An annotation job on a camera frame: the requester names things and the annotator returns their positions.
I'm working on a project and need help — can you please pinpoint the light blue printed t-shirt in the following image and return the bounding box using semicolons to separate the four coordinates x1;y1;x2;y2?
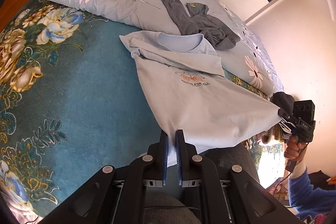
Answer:
120;31;280;165

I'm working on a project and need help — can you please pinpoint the blue sleeved right forearm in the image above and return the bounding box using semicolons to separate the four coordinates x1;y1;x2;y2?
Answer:
288;161;335;223

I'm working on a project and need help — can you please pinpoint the person's right hand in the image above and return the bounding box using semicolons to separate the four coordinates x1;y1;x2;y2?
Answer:
284;136;307;163

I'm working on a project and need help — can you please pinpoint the teal floral bed blanket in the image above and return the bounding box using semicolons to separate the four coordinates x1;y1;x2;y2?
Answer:
0;0;271;224

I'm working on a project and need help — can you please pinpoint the grey sweatshirt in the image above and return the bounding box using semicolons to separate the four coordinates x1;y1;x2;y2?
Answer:
161;0;240;51

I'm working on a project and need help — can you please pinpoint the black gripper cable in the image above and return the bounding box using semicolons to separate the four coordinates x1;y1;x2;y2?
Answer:
273;142;309;193

